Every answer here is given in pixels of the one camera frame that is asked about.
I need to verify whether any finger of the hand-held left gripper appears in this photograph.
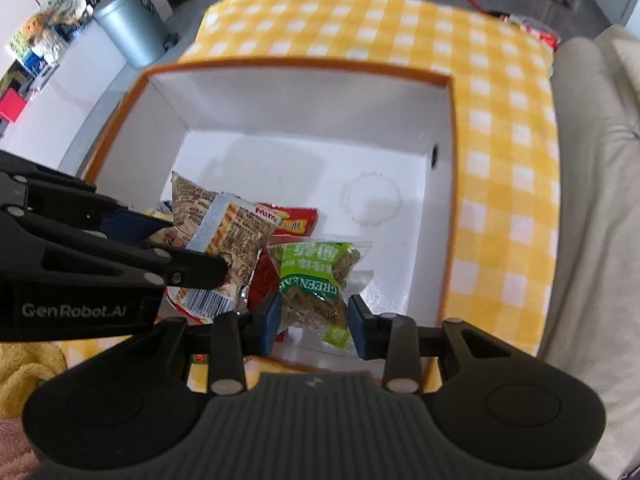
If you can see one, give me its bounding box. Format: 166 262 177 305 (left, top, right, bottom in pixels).
0 149 174 247
0 209 229 291

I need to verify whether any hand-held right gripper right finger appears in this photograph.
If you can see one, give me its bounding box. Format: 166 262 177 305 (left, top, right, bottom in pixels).
347 294 507 393

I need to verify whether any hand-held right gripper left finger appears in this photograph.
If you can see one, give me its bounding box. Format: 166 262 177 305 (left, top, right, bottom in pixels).
152 290 284 397

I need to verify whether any green snack packet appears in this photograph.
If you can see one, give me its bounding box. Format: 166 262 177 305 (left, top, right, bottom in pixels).
267 240 374 349

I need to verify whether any brown snack packet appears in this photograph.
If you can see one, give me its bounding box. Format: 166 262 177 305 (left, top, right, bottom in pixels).
165 170 279 324

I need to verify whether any white box with orange rim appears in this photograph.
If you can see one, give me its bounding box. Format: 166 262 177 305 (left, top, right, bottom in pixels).
82 57 459 377

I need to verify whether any plain red snack packet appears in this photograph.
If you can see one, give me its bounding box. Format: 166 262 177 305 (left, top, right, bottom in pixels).
245 254 282 312

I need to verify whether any yellow towel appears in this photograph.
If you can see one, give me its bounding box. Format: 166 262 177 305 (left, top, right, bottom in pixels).
0 342 69 419

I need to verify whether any red snack packet yellow print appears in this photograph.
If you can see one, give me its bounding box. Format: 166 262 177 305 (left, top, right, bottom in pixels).
252 202 319 239

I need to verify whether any white counter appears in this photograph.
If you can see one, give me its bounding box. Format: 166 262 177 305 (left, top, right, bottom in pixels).
0 25 132 172

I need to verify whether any pink cloth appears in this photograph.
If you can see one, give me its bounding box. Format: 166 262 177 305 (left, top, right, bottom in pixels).
0 414 42 480

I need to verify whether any red box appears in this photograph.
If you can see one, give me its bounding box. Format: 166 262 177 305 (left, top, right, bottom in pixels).
0 87 26 124

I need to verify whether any grey trash bin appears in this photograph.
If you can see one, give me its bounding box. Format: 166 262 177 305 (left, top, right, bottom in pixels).
92 0 172 69

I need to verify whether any pile of colourful toys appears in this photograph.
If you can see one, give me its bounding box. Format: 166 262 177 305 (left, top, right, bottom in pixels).
7 0 94 67

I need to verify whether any beige sofa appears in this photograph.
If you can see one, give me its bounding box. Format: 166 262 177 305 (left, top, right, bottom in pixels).
539 24 640 480

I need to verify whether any yellow checkered storage box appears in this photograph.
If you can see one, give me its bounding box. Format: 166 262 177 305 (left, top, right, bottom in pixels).
50 0 562 396

